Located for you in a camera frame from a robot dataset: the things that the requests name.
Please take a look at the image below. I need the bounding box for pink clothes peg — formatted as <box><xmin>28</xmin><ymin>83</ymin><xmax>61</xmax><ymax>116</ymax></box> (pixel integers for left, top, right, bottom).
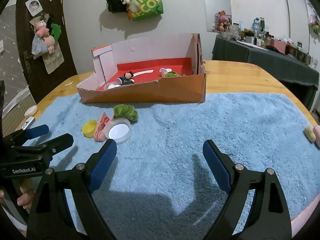
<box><xmin>93</xmin><ymin>113</ymin><xmax>113</xmax><ymax>142</ymax></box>

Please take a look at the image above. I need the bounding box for yellow bottle cap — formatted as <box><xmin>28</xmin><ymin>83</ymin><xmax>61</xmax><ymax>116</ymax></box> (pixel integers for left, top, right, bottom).
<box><xmin>82</xmin><ymin>120</ymin><xmax>98</xmax><ymax>138</ymax></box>

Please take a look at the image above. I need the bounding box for white round lid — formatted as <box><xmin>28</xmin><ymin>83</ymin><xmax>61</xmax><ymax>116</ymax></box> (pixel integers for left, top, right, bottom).
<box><xmin>104</xmin><ymin>118</ymin><xmax>132</xmax><ymax>144</ymax></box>

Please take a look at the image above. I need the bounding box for green fuzzy ball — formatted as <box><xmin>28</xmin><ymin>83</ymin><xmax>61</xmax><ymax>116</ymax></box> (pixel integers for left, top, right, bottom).
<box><xmin>164</xmin><ymin>71</ymin><xmax>180</xmax><ymax>77</ymax></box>
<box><xmin>113</xmin><ymin>104</ymin><xmax>138</xmax><ymax>122</ymax></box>

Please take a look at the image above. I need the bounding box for black-haired boy figurine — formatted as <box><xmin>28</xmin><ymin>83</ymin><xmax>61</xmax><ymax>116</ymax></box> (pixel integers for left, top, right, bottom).
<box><xmin>116</xmin><ymin>71</ymin><xmax>135</xmax><ymax>86</ymax></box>

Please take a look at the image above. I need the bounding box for person's left hand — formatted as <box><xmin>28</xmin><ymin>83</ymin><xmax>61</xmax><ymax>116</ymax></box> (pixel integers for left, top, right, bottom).
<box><xmin>17</xmin><ymin>178</ymin><xmax>35</xmax><ymax>210</ymax></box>

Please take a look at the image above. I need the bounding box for white oval soap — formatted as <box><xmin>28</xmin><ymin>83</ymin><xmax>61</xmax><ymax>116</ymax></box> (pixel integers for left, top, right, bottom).
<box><xmin>24</xmin><ymin>105</ymin><xmax>39</xmax><ymax>118</ymax></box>

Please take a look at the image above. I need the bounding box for light blue fluffy mat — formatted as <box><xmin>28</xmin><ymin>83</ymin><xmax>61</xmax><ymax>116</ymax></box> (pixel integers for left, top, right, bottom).
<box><xmin>18</xmin><ymin>92</ymin><xmax>320</xmax><ymax>240</ymax></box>

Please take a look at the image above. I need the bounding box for brown paper bag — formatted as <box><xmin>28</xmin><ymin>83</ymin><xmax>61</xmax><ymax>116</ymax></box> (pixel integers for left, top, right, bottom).
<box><xmin>42</xmin><ymin>42</ymin><xmax>64</xmax><ymax>74</ymax></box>

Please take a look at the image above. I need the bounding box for wooden table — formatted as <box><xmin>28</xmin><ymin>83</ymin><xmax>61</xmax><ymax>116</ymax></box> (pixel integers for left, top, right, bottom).
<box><xmin>34</xmin><ymin>60</ymin><xmax>317</xmax><ymax>126</ymax></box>

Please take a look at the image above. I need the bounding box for green plush on door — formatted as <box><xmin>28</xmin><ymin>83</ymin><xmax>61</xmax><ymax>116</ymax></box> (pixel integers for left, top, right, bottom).
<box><xmin>51</xmin><ymin>23</ymin><xmax>61</xmax><ymax>42</ymax></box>

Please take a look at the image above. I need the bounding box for pink pig plush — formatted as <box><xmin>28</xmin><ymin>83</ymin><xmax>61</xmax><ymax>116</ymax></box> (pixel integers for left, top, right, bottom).
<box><xmin>35</xmin><ymin>20</ymin><xmax>55</xmax><ymax>54</ymax></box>

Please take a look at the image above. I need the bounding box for orange cardboard box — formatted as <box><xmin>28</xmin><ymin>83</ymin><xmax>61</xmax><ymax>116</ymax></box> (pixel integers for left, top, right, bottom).
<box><xmin>76</xmin><ymin>34</ymin><xmax>206</xmax><ymax>103</ymax></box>

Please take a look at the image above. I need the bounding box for pink small toy in box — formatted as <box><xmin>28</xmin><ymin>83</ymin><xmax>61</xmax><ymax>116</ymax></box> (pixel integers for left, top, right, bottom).
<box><xmin>159</xmin><ymin>68</ymin><xmax>172</xmax><ymax>77</ymax></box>

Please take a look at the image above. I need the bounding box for dark green covered table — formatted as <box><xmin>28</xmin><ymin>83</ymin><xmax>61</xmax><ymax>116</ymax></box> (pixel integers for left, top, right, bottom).
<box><xmin>212</xmin><ymin>36</ymin><xmax>319</xmax><ymax>110</ymax></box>

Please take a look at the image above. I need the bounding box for white sticker on door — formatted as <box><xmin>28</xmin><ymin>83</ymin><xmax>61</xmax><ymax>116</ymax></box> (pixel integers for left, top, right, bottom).
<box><xmin>25</xmin><ymin>0</ymin><xmax>43</xmax><ymax>17</ymax></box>

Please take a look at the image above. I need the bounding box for dark wooden door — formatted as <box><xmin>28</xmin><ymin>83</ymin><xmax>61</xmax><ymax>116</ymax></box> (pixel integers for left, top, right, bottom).
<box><xmin>16</xmin><ymin>0</ymin><xmax>77</xmax><ymax>103</ymax></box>

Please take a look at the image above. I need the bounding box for pink rabbit plush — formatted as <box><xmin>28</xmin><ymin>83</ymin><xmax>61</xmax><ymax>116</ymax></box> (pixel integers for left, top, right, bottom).
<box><xmin>215</xmin><ymin>10</ymin><xmax>231</xmax><ymax>32</ymax></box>

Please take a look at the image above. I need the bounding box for green tote bag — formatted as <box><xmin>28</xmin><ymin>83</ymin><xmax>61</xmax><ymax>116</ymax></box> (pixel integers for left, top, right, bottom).
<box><xmin>128</xmin><ymin>0</ymin><xmax>164</xmax><ymax>21</ymax></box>

